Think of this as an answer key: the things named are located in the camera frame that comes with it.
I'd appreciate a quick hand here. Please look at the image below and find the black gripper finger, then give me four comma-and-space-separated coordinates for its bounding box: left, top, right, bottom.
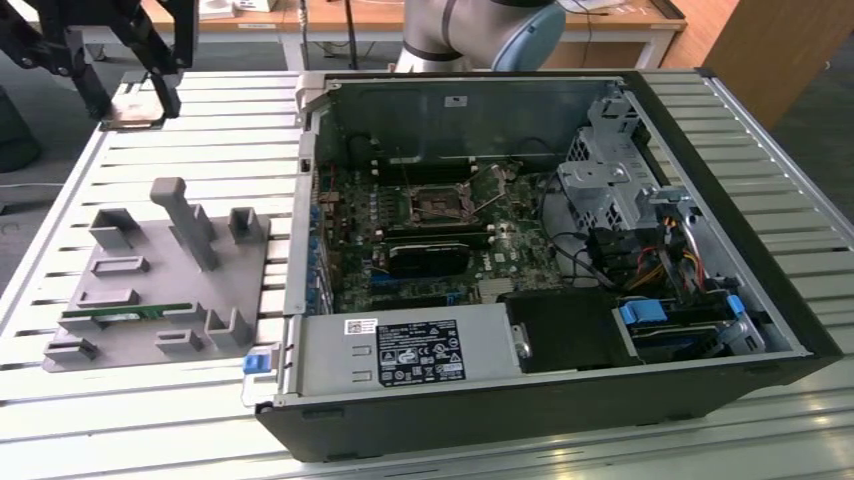
109, 0, 199, 120
0, 9, 112, 121

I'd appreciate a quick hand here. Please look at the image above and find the CPU with silver lid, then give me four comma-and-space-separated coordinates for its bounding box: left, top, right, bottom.
104, 93, 167, 131

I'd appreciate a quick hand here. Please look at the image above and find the CPU socket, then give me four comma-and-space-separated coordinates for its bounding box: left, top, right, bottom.
407, 184, 482, 226

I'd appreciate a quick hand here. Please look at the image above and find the black bin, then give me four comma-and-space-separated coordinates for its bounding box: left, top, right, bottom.
0, 84, 43, 174

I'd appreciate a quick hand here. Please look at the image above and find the wooden desk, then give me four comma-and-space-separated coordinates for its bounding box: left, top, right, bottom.
196, 0, 688, 69

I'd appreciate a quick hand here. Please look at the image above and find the grey plastic parts rack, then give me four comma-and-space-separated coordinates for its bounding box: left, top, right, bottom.
40, 175, 273, 375

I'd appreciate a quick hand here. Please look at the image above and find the green RAM stick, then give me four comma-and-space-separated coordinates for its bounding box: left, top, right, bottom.
60, 302, 195, 324

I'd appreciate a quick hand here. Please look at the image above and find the black RAM stick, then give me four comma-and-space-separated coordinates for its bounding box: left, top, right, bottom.
380, 224, 500, 247

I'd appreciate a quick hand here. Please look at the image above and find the metal socket cover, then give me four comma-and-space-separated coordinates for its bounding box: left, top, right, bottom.
466, 162, 527, 202

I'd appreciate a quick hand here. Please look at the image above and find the blue plastic case latch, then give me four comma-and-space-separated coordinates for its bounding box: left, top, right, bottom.
243, 351, 281, 376

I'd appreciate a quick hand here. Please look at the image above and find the grey power supply with label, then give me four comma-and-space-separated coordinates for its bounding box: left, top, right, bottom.
291, 302, 528, 399

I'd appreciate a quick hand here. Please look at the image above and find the green motherboard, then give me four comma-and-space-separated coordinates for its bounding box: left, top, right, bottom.
309, 159, 568, 311

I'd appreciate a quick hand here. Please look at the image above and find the silver metal disk bay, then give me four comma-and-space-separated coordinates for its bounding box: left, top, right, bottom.
556, 94, 675, 236

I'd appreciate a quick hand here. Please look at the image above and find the black plastic shroud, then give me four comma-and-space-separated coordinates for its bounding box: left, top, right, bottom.
499, 292, 639, 375

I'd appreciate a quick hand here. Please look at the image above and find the black open PC case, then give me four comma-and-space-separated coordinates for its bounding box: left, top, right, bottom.
252, 67, 843, 464

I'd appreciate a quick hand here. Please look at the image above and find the hard disk in blue carrier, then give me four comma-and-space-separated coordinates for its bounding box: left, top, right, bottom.
616, 293, 747, 359

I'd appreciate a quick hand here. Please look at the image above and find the wooden cabinet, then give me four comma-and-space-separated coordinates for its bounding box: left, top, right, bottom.
703, 0, 854, 131

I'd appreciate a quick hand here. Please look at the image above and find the black wire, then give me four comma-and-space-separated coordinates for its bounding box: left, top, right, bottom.
538, 174, 619, 292

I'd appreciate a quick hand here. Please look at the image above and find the yellow and red wire bundle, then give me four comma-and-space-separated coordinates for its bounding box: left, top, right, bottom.
626, 209, 708, 296

